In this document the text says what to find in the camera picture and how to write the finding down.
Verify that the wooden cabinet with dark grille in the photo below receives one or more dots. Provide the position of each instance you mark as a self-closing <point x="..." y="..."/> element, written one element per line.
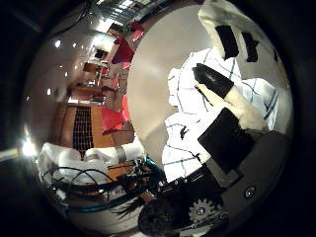
<point x="82" y="128"/>

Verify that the red chair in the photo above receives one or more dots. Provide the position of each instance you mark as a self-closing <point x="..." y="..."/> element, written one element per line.
<point x="113" y="118"/>
<point x="124" y="52"/>

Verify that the teal metal bar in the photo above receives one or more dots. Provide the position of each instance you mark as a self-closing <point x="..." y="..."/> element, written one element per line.
<point x="98" y="206"/>

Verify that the white blue-checked cloth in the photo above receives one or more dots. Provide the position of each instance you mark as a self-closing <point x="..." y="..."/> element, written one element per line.
<point x="187" y="98"/>

